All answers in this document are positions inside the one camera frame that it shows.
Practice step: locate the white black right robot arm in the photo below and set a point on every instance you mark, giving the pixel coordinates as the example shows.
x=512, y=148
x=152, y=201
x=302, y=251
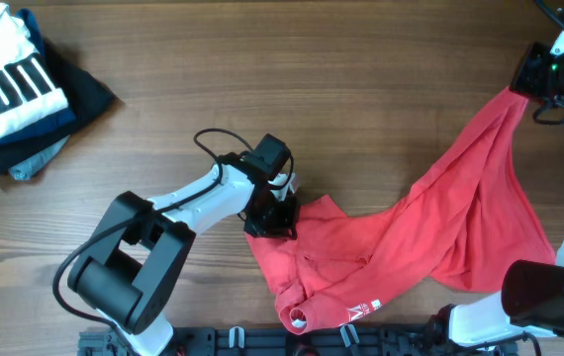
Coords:
x=530, y=303

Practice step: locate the red soccer t-shirt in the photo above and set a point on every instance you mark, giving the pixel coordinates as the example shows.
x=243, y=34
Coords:
x=463, y=224

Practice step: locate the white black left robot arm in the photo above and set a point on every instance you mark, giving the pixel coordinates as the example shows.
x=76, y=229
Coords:
x=127, y=270

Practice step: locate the grey folded shirt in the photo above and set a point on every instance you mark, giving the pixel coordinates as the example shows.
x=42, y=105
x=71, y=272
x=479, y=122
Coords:
x=29, y=168

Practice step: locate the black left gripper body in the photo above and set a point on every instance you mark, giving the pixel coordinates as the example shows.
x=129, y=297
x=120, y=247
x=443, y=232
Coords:
x=271, y=215

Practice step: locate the white black printed folded shirt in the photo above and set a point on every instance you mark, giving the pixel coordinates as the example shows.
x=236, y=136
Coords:
x=5, y=74

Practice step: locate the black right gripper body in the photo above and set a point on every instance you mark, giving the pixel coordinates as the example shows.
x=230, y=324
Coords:
x=545, y=75

